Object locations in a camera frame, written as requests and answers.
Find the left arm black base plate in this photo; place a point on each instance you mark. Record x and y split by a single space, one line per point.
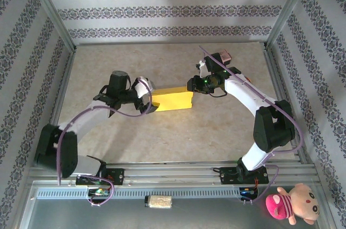
116 177

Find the left aluminium side rail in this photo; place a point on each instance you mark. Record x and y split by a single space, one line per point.
64 83

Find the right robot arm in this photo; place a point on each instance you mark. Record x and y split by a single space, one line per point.
273 129

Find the aluminium back rail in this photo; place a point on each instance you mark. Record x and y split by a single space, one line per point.
162 42

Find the right aluminium frame post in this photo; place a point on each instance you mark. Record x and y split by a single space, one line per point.
290 5

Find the red and gold round tin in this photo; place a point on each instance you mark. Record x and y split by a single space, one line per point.
248 79

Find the white and yellow paper box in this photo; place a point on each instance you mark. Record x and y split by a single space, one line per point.
173 100

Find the pink plush pig toy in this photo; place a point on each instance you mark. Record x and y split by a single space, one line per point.
300 202

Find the aluminium side rail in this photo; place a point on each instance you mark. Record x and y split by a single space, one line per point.
277 83
64 83

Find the aluminium mounting rail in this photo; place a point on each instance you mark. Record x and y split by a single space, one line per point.
173 175

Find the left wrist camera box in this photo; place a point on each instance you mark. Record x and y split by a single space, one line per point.
142 88

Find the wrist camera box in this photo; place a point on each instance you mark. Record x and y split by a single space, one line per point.
142 88
201 67

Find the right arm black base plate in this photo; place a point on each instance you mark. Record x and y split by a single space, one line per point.
229 176

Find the grey sheet metal tray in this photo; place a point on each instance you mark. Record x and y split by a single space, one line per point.
189 218

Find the right aluminium side rail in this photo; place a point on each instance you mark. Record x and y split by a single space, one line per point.
277 83

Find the left aluminium frame post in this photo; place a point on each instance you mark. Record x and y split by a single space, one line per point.
49 5

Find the aluminium frame post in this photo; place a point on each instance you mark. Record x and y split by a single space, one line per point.
290 5
49 5

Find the pink toy sharpener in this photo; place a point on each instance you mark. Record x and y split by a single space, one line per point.
225 56

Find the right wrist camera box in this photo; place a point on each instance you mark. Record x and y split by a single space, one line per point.
201 67

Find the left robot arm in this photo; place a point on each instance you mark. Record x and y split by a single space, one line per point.
56 148

